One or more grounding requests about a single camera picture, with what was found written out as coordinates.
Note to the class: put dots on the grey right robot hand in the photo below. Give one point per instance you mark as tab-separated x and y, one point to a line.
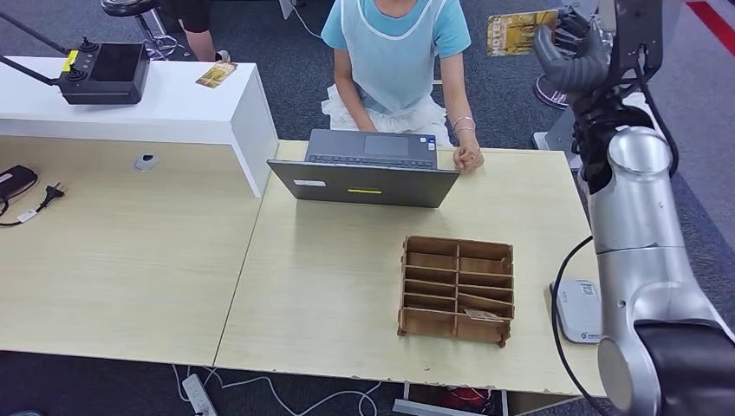
574	69

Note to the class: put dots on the person's left hand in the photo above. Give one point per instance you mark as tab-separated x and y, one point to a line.
468	159

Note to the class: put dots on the yellow hotel ID card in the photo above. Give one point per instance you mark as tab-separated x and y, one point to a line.
519	33

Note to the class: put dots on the brown room key card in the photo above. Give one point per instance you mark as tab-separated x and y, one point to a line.
482	315

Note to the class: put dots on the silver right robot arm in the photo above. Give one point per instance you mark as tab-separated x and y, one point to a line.
643	229

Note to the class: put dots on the person's left forearm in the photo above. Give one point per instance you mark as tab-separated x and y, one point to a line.
459	103

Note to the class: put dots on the person's right forearm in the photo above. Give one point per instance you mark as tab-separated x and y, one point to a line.
347	97

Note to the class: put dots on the seated person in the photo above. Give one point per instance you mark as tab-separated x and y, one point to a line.
393	63

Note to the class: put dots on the wooden card organiser box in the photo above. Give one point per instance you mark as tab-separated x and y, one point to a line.
436	321

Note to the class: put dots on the white card reader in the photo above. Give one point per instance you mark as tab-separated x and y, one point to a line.
577	313

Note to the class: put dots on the standing person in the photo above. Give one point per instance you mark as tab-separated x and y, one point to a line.
198	23

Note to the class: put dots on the grey laptop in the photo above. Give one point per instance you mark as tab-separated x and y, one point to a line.
367	183

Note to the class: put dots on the red object under desk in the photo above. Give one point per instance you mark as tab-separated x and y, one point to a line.
465	397

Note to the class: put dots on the white raised counter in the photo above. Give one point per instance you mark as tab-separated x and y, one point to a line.
143	109

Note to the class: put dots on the white power strip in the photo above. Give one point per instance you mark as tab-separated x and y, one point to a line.
199	396

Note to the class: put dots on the black stool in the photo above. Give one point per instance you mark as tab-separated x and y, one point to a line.
129	7

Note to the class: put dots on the black joystick controller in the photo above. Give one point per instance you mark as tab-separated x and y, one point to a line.
106	72

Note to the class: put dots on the black support rod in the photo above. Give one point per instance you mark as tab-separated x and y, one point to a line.
29	70
34	33

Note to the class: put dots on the black power adapter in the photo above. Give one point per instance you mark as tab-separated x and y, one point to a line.
16	179

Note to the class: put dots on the chrome stanchion post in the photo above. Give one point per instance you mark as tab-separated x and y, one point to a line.
548	94

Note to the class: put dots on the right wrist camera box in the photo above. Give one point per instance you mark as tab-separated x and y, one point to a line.
637	34

